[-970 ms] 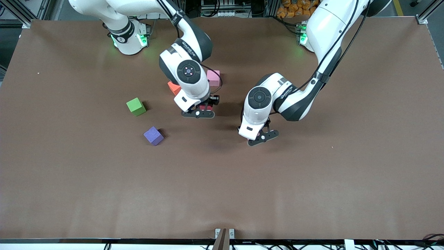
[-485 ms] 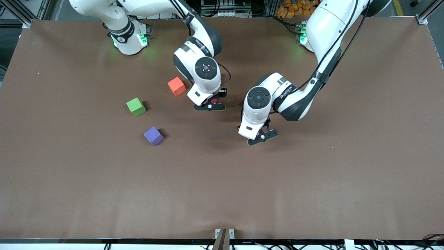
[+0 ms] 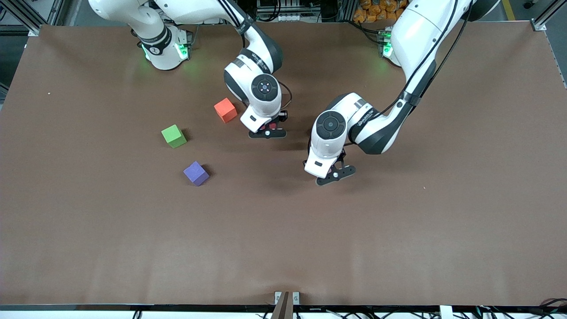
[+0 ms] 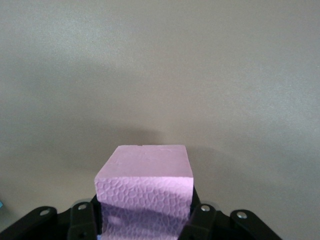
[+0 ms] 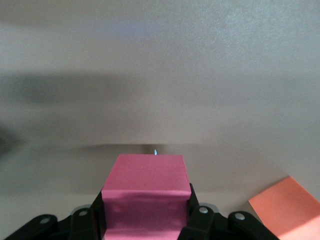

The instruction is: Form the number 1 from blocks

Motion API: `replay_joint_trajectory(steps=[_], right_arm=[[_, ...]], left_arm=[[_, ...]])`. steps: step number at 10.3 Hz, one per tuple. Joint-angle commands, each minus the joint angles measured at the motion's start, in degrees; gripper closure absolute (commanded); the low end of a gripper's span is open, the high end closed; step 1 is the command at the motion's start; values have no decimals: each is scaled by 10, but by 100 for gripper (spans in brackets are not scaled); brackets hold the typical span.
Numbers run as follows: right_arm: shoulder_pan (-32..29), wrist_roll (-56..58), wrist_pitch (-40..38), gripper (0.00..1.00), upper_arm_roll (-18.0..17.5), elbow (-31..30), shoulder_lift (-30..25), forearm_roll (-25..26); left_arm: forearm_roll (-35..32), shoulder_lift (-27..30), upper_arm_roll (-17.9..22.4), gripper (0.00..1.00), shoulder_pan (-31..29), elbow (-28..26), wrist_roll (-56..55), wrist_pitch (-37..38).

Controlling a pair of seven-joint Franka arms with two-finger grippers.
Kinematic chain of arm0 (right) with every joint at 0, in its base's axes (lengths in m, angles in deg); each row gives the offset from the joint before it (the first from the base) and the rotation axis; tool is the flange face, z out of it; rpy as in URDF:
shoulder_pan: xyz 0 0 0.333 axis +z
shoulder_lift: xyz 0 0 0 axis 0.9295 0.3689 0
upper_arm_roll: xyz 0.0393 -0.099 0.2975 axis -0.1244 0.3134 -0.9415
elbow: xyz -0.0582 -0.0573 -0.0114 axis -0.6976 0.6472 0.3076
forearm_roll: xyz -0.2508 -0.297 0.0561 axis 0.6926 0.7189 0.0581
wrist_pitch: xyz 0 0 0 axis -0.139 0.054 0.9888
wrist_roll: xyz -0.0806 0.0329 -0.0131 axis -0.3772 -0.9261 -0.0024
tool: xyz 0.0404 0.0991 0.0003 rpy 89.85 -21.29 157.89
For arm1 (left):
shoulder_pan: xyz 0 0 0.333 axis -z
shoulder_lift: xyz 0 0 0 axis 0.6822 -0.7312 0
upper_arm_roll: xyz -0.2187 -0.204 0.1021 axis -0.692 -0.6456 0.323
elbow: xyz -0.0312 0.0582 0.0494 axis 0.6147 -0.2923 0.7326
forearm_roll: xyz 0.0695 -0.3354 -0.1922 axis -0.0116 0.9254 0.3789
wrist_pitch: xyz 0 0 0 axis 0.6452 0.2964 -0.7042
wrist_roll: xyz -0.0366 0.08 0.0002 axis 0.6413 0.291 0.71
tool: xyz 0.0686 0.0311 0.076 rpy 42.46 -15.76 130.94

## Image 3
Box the brown table cover sheet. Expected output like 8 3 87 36
0 21 567 307

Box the purple foam cube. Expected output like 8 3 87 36
183 161 210 187

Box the white equipment rack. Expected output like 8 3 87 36
256 0 306 23

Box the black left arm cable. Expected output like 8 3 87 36
346 0 472 147

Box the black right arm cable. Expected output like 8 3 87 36
216 0 293 113

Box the black cable bundle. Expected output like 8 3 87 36
476 298 567 319

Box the green foam cube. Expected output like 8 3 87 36
161 124 188 149

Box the metal bracket with brown wedge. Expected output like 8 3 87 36
274 291 300 319

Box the orange foam cube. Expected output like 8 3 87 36
214 97 238 124

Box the bag of orange items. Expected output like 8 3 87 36
353 0 401 23

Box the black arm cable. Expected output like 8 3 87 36
346 0 472 147
216 0 293 113

